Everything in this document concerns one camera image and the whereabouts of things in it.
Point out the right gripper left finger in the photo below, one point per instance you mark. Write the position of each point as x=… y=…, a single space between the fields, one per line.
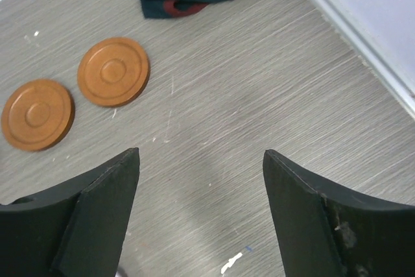
x=75 y=228

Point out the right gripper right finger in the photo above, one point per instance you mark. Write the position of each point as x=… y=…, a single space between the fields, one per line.
x=326 y=229

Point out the wooden coaster back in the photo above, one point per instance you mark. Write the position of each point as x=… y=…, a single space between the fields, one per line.
x=37 y=115

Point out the wooden coaster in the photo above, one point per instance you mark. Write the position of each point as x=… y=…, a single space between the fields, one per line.
x=113 y=72
x=37 y=115

